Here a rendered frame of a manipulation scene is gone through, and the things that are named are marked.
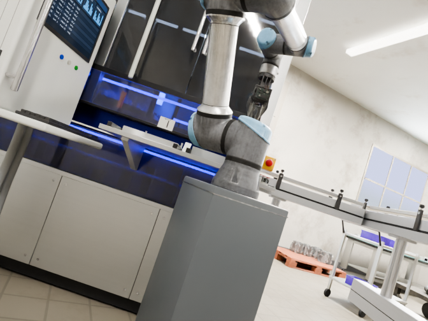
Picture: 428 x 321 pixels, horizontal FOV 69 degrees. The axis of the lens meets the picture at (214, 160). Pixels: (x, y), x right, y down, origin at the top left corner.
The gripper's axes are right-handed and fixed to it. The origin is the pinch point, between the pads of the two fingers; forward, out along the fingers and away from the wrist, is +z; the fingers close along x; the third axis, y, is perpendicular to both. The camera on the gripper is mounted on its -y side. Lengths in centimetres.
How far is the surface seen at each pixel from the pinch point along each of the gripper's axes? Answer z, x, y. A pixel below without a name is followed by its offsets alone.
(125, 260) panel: 83, -37, -36
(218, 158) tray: 19.5, -8.5, 1.8
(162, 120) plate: 7, -43, -35
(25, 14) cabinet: -6, -92, 20
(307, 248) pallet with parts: 82, 188, -409
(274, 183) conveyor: 19, 27, -46
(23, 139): 39, -98, -16
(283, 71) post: -41, 10, -35
